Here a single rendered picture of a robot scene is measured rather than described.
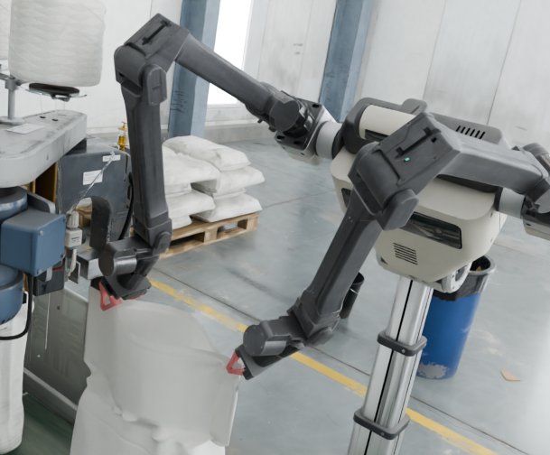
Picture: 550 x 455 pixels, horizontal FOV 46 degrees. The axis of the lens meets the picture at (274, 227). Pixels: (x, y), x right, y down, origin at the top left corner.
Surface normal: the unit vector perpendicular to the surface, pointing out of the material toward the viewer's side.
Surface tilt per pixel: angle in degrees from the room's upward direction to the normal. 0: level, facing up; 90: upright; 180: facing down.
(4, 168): 90
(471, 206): 40
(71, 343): 90
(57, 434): 0
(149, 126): 103
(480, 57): 90
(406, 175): 61
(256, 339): 77
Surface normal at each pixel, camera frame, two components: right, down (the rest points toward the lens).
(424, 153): -0.45, -0.30
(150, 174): 0.63, 0.54
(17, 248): -0.21, 0.29
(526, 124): -0.58, 0.17
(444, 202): -0.25, -0.61
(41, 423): 0.16, -0.93
